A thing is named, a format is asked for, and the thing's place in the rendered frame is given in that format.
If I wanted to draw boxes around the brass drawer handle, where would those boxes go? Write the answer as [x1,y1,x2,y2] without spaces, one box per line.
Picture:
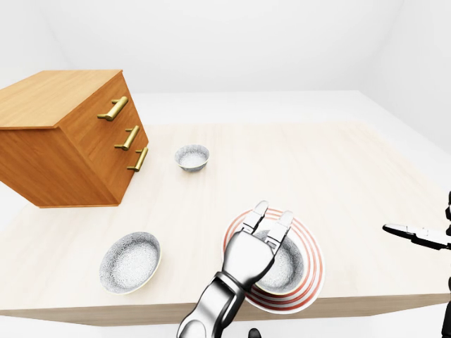
[126,146,149,173]
[97,96,129,122]
[113,125,141,151]

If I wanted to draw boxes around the small patterned grey bowl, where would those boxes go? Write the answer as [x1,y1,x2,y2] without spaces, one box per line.
[174,144,211,173]

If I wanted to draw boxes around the wooden cabinet with drawers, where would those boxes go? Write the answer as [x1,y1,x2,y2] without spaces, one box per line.
[0,69,149,208]

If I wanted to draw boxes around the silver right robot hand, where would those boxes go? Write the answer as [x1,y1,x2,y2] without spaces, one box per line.
[382,191,451,251]

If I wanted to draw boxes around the large patterned grey bowl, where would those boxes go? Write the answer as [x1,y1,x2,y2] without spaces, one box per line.
[99,231,162,296]

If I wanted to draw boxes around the wooden cabinet drawer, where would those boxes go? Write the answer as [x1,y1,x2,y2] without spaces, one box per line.
[57,70,135,160]
[82,100,143,185]
[102,123,149,206]

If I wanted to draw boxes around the white plate with red rings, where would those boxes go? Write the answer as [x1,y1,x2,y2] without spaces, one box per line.
[221,208,326,313]

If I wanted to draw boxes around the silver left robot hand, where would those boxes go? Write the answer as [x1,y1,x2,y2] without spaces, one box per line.
[222,200,295,294]

